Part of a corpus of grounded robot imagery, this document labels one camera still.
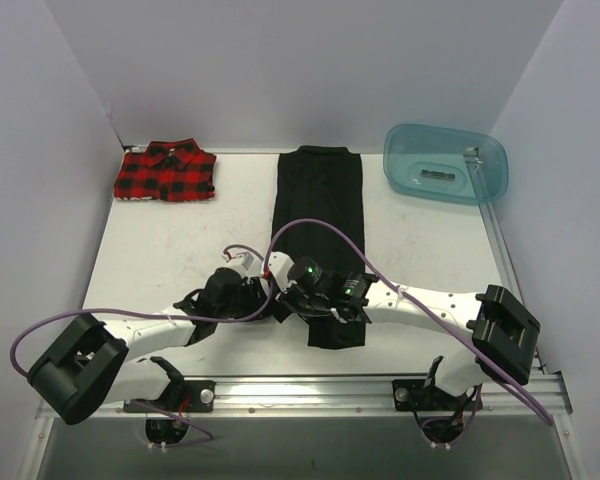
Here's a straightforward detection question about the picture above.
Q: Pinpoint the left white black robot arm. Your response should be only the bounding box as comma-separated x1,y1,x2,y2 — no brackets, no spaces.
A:
25,268,271,425

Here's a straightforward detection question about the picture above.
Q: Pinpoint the teal plastic bin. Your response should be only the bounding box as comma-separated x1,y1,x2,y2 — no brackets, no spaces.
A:
383,124,509,206

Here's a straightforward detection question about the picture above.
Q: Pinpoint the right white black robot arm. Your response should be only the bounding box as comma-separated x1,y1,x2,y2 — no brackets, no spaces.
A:
267,252,541,409

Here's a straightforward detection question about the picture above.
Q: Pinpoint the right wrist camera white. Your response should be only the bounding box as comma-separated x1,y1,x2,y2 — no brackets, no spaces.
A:
262,252,294,292

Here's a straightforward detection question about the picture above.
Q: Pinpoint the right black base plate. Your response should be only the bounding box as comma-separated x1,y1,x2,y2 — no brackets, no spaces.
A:
391,378,475,414

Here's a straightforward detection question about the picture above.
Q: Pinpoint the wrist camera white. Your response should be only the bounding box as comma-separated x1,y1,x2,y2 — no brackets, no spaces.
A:
224,251,257,276
262,252,294,292

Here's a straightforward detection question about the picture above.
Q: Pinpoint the red black plaid folded shirt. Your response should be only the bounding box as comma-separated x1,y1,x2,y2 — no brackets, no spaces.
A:
113,139,216,203

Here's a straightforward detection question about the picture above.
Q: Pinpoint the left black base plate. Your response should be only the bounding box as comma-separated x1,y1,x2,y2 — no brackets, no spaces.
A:
123,380,216,416

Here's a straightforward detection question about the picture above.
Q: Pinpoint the aluminium front rail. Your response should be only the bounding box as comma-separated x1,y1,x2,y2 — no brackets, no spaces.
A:
34,375,574,420

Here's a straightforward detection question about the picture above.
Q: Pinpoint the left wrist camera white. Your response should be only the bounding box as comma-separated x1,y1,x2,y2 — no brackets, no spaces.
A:
224,251,257,276

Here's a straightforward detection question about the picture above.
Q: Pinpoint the black long sleeve shirt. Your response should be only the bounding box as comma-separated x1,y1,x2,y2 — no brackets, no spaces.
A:
270,145,369,350

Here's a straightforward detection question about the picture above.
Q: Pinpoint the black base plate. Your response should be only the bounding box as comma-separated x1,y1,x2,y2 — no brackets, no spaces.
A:
123,380,216,416
391,378,475,414

